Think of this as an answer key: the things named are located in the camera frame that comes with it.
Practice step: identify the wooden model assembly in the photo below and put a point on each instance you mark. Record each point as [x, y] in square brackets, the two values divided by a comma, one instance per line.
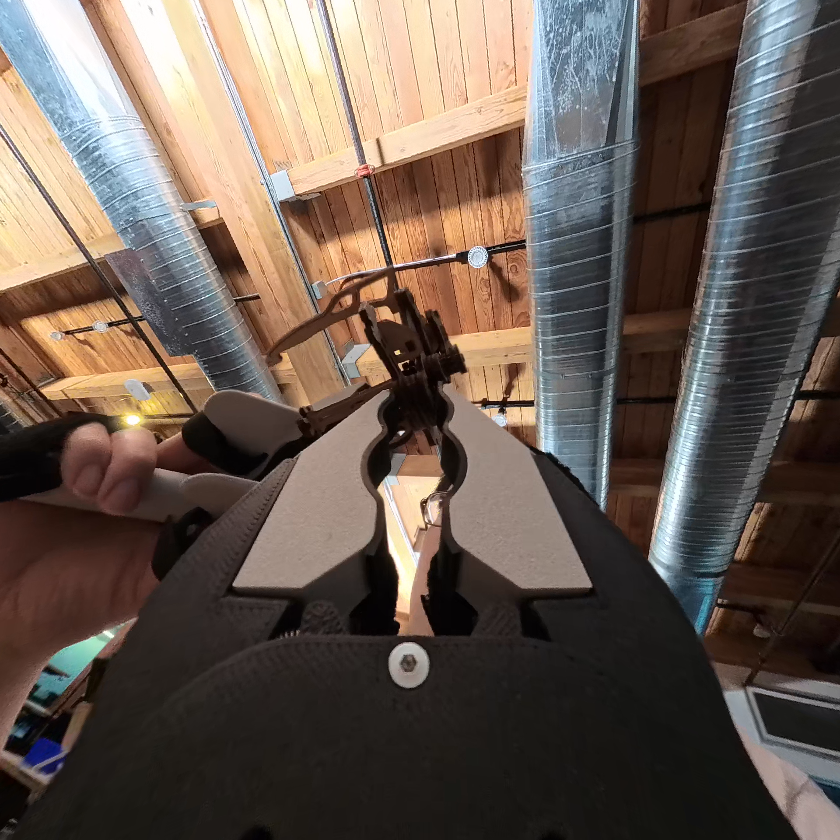
[413, 367]

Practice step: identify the dark monitor screen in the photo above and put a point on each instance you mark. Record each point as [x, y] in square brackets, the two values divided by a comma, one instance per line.
[797, 725]

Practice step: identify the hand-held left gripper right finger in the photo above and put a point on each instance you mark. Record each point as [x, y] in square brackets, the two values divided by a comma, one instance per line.
[518, 525]

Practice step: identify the glowing ceiling lamp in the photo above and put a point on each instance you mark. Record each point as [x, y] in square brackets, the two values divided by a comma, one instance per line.
[132, 418]

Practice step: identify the thin silver conduit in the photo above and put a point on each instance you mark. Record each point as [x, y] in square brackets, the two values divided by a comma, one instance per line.
[262, 164]

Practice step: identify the white ceiling sensor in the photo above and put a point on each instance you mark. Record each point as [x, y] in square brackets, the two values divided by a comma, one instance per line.
[138, 389]

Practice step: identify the spiral metal air duct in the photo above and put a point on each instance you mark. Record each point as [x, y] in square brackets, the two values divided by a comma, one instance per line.
[577, 262]
[748, 328]

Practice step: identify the pale pink cloth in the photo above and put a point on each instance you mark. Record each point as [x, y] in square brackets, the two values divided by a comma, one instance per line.
[787, 794]

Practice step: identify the round recessed ceiling light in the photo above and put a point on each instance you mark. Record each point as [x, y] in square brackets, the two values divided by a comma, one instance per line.
[761, 630]

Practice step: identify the thin black rod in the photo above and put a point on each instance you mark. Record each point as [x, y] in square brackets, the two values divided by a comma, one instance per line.
[85, 256]

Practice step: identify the person's right hand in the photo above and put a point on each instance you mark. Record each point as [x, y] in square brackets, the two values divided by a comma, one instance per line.
[65, 564]

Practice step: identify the spiral metal duct with panel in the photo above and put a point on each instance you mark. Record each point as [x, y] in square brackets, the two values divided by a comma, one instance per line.
[151, 216]

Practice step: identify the metal duct hanger bracket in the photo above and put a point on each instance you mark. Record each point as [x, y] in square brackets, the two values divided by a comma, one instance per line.
[197, 205]

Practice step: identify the small grey conduit box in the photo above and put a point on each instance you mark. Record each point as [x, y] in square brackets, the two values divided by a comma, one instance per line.
[318, 289]

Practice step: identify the blue storage bin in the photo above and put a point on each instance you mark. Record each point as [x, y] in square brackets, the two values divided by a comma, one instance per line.
[46, 756]

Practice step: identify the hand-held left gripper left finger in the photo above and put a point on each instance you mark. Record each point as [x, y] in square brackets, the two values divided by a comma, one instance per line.
[308, 525]

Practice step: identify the black ceiling pipe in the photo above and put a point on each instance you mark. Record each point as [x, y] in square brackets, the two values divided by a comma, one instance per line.
[358, 144]

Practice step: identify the small white ceiling fixture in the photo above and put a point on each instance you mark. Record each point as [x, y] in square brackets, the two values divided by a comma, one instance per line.
[500, 417]

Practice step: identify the silver flexible conduit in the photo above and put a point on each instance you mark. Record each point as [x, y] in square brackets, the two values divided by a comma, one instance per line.
[354, 274]

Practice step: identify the long black cross pipe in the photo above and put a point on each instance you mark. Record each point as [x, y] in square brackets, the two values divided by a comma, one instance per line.
[433, 261]

